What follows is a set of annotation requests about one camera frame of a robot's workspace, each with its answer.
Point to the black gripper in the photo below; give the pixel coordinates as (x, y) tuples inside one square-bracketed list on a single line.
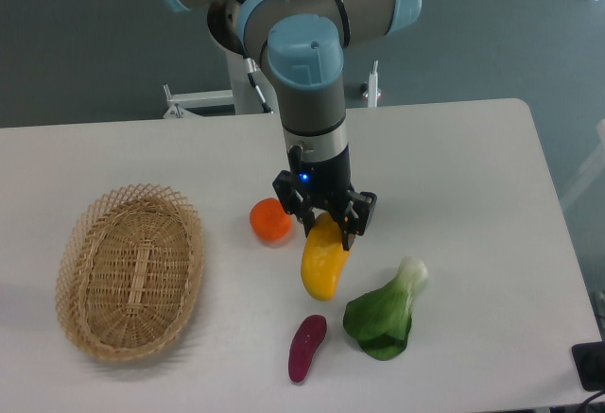
[(327, 185)]

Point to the yellow mango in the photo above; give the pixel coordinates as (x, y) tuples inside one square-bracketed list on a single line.
[(323, 259)]

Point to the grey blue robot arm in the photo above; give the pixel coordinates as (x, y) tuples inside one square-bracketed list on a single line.
[(298, 45)]

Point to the orange tangerine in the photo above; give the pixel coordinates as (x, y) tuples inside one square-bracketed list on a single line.
[(269, 221)]

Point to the purple sweet potato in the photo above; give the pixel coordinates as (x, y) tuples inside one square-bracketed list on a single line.
[(304, 345)]

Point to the green bok choy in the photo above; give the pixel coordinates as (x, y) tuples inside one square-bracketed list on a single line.
[(380, 321)]

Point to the woven wicker basket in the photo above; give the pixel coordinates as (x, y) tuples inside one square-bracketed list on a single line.
[(131, 273)]

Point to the black device at table edge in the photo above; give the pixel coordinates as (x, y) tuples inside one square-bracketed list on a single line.
[(589, 361)]

